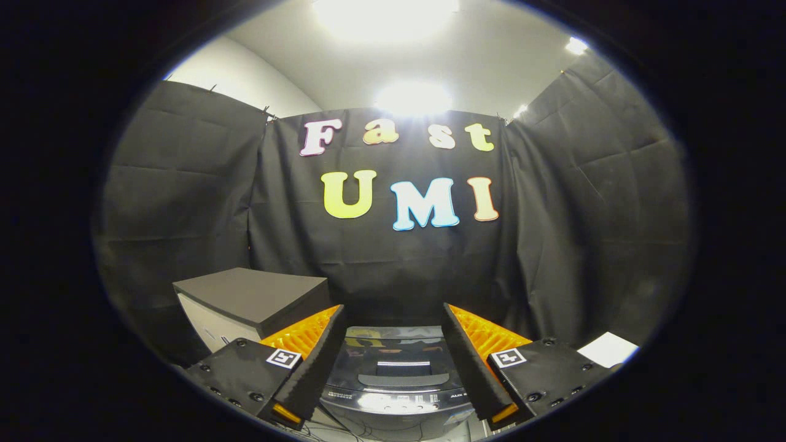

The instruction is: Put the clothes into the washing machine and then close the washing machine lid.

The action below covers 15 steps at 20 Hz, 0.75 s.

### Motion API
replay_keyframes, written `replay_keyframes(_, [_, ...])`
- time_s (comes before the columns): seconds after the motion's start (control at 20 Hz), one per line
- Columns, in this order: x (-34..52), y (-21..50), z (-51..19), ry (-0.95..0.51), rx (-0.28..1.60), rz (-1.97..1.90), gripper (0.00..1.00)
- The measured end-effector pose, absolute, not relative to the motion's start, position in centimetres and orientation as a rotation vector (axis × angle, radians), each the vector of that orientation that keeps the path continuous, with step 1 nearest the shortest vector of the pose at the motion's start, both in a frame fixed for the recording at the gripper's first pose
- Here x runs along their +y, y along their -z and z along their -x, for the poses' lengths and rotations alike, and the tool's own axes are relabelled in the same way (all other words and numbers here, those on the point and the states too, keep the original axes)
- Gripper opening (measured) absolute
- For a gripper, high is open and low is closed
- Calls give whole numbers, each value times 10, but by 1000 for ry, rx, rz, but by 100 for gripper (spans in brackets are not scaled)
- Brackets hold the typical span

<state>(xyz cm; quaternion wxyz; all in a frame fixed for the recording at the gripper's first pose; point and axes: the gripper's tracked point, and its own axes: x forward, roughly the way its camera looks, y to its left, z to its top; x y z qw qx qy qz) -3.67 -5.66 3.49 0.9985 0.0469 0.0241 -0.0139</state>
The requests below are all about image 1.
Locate grey washing machine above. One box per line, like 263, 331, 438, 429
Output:
318, 325, 487, 441

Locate grey cabinet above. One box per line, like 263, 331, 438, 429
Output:
173, 267, 333, 355

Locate black cable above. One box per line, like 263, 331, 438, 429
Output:
289, 404, 372, 441

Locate white flat board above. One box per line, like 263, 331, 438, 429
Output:
577, 331, 640, 369

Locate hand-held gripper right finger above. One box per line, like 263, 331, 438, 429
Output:
441, 302, 615, 431

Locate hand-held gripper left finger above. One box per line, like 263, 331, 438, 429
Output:
183, 304, 346, 430

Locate black backdrop cloth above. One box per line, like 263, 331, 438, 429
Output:
92, 52, 696, 369

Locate large ceiling light panel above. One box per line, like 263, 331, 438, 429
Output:
312, 0, 461, 39

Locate black washing machine lid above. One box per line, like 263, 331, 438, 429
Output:
332, 325, 469, 395

